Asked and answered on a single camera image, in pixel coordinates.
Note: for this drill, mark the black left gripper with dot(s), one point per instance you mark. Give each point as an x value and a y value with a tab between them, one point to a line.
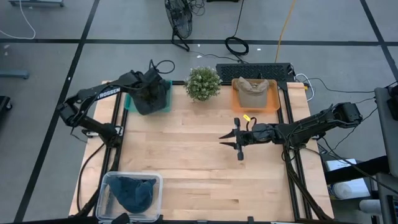
149	81

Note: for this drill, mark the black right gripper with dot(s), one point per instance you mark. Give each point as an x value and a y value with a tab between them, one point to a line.
258	133

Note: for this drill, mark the dark grey cotton cap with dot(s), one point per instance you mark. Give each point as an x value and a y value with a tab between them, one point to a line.
152	104

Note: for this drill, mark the beige cotton cap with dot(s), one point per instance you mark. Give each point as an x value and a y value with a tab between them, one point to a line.
252	96

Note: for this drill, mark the blue denim cap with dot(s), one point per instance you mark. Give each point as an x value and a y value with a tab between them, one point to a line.
133	196

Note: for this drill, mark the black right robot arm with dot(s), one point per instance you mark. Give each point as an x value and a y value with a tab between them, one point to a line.
311	123

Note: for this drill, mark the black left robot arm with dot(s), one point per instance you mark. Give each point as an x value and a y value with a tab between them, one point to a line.
105	92

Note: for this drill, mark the yellow tag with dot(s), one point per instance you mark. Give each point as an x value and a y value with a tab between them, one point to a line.
247	117

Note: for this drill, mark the teal plastic bin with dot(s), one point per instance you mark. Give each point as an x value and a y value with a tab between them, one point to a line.
128	105

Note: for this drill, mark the green artificial plant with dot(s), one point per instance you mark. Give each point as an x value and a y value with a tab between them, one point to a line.
202	84

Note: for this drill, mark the orange plastic bin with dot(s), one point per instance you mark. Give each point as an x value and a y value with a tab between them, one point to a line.
273	105

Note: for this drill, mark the black floor fan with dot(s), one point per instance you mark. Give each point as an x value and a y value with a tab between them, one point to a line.
180	18

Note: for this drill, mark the white paper sheet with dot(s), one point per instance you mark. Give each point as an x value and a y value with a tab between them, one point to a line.
339	165

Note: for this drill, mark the white paper roll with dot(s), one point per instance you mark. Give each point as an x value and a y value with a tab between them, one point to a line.
351	189

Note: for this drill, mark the clear plastic bin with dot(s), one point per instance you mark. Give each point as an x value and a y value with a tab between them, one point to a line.
104	205

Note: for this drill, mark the grey floor bar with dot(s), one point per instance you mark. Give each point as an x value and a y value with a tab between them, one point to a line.
12	74

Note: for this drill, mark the black floor object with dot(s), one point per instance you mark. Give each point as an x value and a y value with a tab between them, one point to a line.
4	104

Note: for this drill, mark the black diagonal frame strut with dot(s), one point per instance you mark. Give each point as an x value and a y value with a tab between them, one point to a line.
306	189

